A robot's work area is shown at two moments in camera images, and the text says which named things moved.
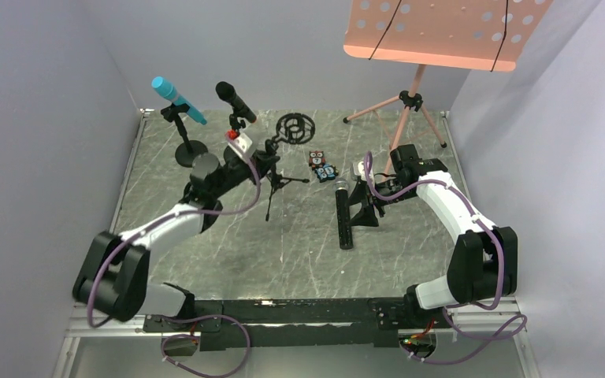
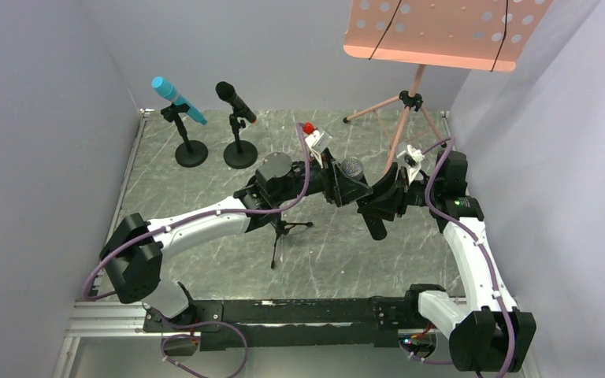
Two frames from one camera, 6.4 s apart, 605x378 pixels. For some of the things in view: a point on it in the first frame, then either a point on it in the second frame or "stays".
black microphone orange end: x=227 y=92 stays
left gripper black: x=267 y=160 -> x=331 y=180
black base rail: x=292 y=323 stays
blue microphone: x=166 y=90 stays
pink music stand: x=478 y=35 stays
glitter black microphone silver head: x=342 y=204 -> x=354 y=167
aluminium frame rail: x=79 y=326 stays
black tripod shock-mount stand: x=295 y=127 -> x=283 y=227
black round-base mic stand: x=187 y=151 stays
